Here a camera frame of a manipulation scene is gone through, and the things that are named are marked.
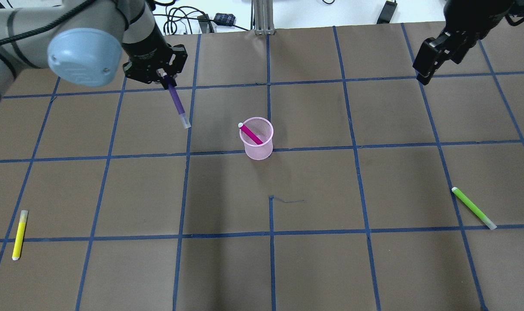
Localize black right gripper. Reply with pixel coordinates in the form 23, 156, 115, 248
413, 0, 515, 86

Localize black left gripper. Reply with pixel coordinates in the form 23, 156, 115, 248
122, 30, 187, 90

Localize purple pen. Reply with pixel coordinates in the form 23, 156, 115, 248
169, 88, 191, 129

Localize pink pen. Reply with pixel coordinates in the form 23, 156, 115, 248
238, 123, 264, 145

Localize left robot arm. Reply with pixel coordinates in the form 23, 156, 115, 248
0, 0, 187, 103

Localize pink mesh cup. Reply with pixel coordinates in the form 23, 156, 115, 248
238, 117, 274, 161

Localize black power adapter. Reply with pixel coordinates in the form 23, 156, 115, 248
376, 0, 397, 24

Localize green pen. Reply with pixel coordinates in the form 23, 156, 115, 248
450, 187, 497, 230

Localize yellow pen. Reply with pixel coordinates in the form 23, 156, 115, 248
12, 210, 29, 260

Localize aluminium frame post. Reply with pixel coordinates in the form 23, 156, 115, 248
251, 0, 275, 36

